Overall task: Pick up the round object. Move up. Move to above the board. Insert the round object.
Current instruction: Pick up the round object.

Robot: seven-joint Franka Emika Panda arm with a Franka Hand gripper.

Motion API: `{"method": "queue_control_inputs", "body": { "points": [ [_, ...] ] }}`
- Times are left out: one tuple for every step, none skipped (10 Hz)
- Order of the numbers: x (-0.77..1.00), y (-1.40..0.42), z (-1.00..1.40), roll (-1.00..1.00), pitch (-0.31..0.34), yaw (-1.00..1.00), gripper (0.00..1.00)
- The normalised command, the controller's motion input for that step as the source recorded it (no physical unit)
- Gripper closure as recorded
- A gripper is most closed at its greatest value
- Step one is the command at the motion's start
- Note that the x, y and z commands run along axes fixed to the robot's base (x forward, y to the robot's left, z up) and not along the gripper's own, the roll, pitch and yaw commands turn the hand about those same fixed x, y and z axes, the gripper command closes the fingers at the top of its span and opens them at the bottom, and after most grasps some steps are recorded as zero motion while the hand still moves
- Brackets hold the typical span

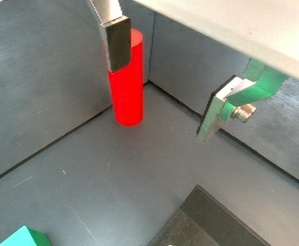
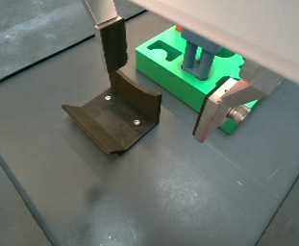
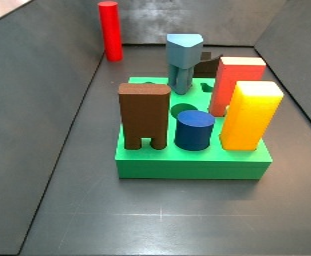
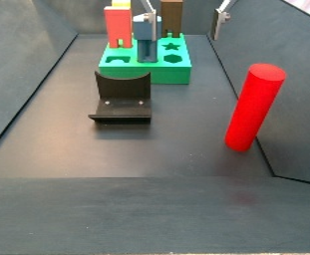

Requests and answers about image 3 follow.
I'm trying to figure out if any red cylinder peg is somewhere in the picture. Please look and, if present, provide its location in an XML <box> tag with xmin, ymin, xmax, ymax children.
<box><xmin>98</xmin><ymin>1</ymin><xmax>123</xmax><ymax>62</ymax></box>

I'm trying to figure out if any brown arch block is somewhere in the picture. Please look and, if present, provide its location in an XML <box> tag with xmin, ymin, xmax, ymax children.
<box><xmin>118</xmin><ymin>83</ymin><xmax>171</xmax><ymax>150</ymax></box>

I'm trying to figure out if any dark blue short cylinder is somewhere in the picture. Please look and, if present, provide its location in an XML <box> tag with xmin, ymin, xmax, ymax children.
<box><xmin>174</xmin><ymin>110</ymin><xmax>215</xmax><ymax>151</ymax></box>

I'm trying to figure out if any dark brown block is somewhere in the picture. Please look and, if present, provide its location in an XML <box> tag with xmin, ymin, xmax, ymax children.
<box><xmin>194</xmin><ymin>52</ymin><xmax>222</xmax><ymax>78</ymax></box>

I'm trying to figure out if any yellow rectangular block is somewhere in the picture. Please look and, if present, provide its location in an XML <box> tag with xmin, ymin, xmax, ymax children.
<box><xmin>219</xmin><ymin>81</ymin><xmax>284</xmax><ymax>151</ymax></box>

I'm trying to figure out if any light blue pentagon block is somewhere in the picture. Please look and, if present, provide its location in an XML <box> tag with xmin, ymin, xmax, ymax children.
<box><xmin>166</xmin><ymin>34</ymin><xmax>203</xmax><ymax>95</ymax></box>

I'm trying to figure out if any orange rectangular block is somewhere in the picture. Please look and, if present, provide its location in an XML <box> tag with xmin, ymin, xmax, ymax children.
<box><xmin>209</xmin><ymin>57</ymin><xmax>266</xmax><ymax>117</ymax></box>

